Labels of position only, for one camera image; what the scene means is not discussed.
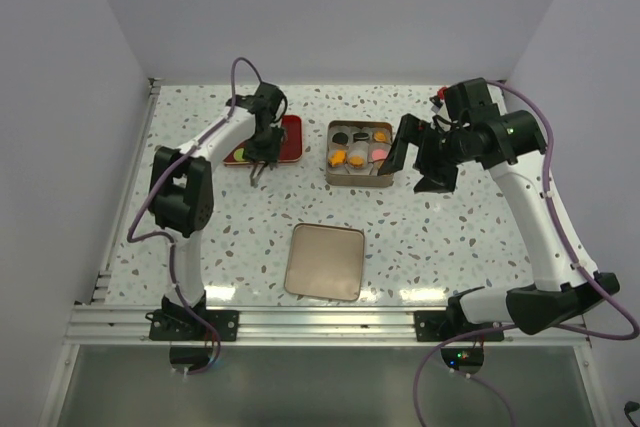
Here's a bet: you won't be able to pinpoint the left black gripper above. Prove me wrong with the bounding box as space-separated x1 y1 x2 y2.
243 122 285 169

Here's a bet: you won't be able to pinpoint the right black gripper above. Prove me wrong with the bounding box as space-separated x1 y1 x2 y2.
379 112 471 193

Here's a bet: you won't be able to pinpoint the orange cookie top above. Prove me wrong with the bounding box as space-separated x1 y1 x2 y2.
372 131 390 144

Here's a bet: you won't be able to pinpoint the pink round cookie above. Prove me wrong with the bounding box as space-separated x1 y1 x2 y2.
371 149 387 161

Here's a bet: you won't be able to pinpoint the metal tongs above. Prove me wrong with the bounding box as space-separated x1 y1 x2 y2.
249 161 277 188

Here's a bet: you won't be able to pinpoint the square cookie tin box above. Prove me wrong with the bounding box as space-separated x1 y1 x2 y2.
325 120 394 188

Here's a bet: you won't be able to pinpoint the black round cookie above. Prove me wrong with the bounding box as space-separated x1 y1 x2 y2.
332 132 349 145

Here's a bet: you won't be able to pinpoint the orange fish cookie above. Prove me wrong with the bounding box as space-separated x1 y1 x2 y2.
327 150 347 168

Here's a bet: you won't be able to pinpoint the square tin lid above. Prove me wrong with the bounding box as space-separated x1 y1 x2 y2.
284 223 365 302

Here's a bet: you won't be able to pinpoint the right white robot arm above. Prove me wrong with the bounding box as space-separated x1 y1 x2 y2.
379 78 620 340

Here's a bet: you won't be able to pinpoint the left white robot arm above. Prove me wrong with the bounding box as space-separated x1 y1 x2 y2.
148 82 288 340

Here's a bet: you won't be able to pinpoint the green round cookie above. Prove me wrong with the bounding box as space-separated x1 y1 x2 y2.
233 148 244 162

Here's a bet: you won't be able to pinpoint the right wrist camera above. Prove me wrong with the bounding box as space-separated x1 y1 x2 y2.
429 87 447 113

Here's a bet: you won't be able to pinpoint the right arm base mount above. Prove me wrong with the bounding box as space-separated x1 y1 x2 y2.
413 296 494 342

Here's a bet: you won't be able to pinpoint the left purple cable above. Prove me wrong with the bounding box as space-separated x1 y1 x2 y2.
124 56 264 376

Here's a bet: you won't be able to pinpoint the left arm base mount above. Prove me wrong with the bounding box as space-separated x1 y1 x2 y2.
145 297 240 342

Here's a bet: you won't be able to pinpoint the aluminium front rail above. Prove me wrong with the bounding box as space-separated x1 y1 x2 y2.
64 305 591 346

